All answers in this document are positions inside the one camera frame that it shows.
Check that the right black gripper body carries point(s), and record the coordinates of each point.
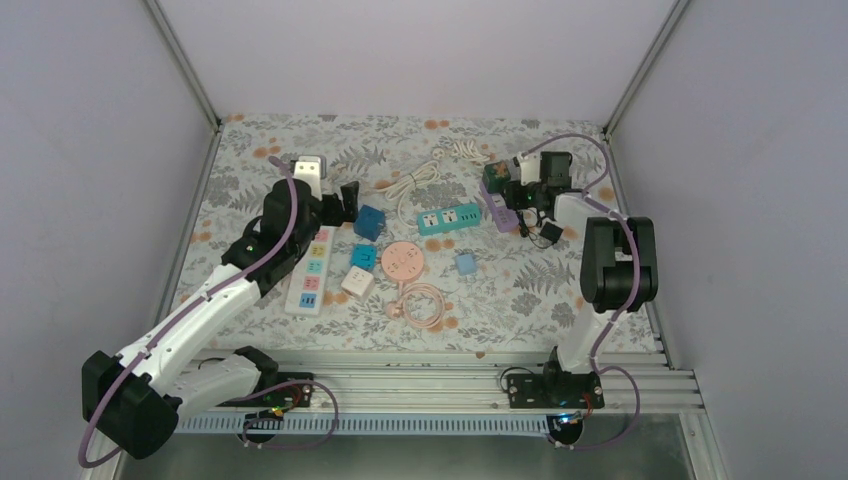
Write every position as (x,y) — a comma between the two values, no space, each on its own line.
(520,202)

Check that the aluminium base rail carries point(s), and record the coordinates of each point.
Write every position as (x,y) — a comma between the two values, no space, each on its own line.
(450,393)

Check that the white pink cube socket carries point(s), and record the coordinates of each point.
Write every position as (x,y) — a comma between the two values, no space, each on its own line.
(358,283)

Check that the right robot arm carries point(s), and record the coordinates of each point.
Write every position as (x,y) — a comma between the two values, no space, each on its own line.
(618,271)

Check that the small cyan cube socket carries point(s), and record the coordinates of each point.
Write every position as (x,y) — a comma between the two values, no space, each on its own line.
(364,256)

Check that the teal power strip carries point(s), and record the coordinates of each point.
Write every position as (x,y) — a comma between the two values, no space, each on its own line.
(449,219)

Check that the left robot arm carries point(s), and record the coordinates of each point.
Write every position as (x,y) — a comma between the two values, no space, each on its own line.
(138,396)

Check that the dark green cube socket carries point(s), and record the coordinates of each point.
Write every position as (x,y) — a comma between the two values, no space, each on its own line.
(496,176)

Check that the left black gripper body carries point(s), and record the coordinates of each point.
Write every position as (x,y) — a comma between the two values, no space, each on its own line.
(334,217)

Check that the floral table mat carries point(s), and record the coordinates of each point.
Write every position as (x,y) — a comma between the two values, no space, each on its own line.
(440,275)

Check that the black power adapter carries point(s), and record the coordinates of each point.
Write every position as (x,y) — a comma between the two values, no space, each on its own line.
(550,232)

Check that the purple power strip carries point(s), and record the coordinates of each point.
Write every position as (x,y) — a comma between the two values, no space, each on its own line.
(505,219)

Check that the light blue plug adapter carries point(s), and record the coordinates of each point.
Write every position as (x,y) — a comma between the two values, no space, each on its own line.
(465,264)

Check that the white multicolour power strip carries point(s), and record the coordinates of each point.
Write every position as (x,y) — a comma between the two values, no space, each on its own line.
(308,280)

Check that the pink round power socket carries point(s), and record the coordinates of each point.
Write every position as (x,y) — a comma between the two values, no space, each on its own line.
(402,262)

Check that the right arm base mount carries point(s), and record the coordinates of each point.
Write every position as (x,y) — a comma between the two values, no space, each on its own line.
(579,395)

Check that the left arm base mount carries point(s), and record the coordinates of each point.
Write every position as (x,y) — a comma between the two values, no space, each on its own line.
(284,397)

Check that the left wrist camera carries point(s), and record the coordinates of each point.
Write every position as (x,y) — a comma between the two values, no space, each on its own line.
(311,169)

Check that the dark blue cube socket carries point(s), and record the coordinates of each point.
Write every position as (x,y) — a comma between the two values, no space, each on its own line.
(370,223)

